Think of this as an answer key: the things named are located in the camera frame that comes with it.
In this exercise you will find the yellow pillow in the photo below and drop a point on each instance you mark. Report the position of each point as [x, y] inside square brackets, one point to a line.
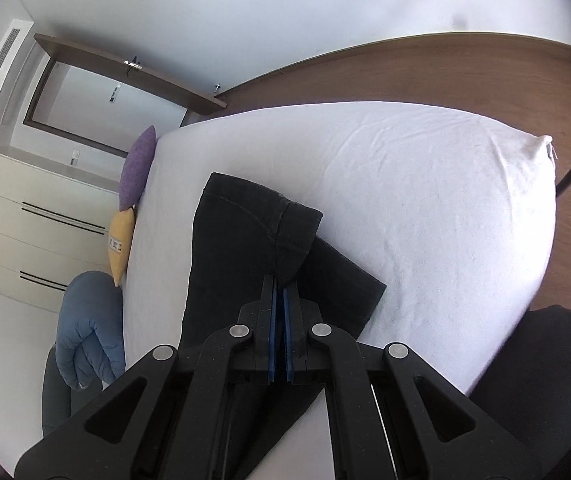
[119, 245]

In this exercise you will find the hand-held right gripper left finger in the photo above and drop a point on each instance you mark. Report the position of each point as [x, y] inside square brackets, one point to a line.
[271, 332]

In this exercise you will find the wood framed mirror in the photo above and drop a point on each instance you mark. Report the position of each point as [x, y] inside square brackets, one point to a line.
[105, 105]

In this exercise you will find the purple pillow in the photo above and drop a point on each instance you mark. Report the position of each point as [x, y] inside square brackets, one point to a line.
[136, 170]

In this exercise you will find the cream drawer dresser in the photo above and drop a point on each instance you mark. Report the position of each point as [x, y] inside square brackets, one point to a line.
[30, 210]

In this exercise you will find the white wall switch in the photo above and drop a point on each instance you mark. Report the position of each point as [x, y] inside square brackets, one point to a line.
[75, 157]

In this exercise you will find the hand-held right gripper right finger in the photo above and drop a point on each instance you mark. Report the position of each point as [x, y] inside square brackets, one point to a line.
[289, 332]

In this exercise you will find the black pants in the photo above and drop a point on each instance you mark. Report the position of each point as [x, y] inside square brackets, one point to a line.
[235, 240]

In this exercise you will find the white bed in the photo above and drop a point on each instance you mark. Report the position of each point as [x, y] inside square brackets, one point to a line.
[425, 200]

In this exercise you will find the person's dark grey clothing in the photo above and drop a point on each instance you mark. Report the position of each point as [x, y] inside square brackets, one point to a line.
[540, 375]

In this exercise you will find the blue duvet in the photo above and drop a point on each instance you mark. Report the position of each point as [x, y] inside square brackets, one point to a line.
[90, 320]

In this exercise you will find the dark grey sofa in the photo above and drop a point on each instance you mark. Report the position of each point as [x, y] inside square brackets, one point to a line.
[55, 402]

